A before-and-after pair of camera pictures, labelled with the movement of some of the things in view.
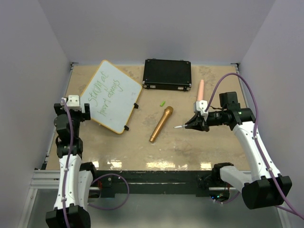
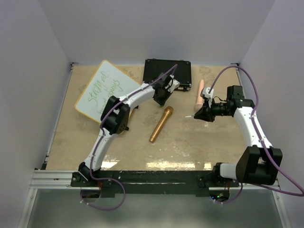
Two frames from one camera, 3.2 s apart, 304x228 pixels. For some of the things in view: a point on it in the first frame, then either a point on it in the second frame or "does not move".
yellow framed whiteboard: (112, 95) does not move
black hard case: (167, 74) does not move
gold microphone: (168, 111) does not move
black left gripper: (79, 113) to (161, 102)
